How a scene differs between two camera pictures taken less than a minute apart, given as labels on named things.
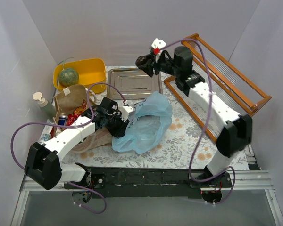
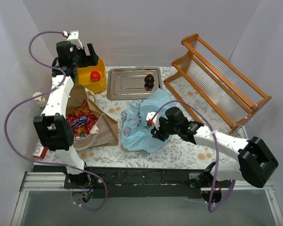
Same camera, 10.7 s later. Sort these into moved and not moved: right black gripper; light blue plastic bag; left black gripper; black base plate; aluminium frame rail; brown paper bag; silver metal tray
Moved: right black gripper; left black gripper; light blue plastic bag
Not moved: brown paper bag; aluminium frame rail; silver metal tray; black base plate
